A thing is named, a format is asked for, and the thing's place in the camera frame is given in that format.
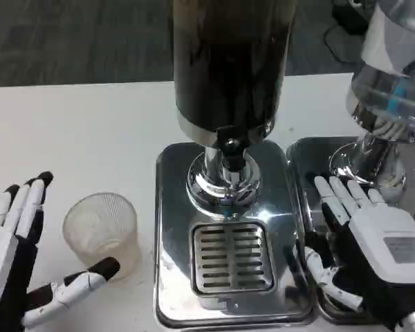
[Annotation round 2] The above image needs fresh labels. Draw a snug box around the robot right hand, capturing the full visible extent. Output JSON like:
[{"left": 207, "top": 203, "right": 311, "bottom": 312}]
[{"left": 304, "top": 175, "right": 415, "bottom": 332}]

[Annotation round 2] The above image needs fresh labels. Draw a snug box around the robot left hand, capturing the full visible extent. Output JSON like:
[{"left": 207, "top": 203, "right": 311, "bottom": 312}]
[{"left": 0, "top": 171, "right": 121, "bottom": 332}]

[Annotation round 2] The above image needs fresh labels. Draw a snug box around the clear ribbed glass cup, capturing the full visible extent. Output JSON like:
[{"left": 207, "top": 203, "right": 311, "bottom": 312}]
[{"left": 62, "top": 192, "right": 142, "bottom": 279}]

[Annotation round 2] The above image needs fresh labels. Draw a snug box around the steel slotted drip grid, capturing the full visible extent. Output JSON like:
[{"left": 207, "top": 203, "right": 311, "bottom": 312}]
[{"left": 191, "top": 223, "right": 276, "bottom": 295}]

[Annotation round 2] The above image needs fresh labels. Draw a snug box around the clear drink dispenser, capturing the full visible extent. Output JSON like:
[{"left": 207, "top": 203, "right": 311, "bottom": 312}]
[{"left": 328, "top": 0, "right": 415, "bottom": 195}]

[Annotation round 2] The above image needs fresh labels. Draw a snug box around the black dispenser tap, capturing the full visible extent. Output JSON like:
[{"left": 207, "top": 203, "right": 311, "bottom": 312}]
[{"left": 216, "top": 124, "right": 252, "bottom": 171}]

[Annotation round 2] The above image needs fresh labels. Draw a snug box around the dark drink dispenser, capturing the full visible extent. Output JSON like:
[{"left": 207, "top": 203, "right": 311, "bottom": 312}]
[{"left": 169, "top": 0, "right": 297, "bottom": 222}]

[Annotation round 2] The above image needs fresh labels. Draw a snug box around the black box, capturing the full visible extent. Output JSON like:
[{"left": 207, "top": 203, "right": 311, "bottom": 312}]
[{"left": 331, "top": 0, "right": 380, "bottom": 33}]

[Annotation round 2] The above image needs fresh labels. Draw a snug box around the black cable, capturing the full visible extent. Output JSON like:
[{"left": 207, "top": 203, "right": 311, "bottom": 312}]
[{"left": 323, "top": 19, "right": 369, "bottom": 66}]

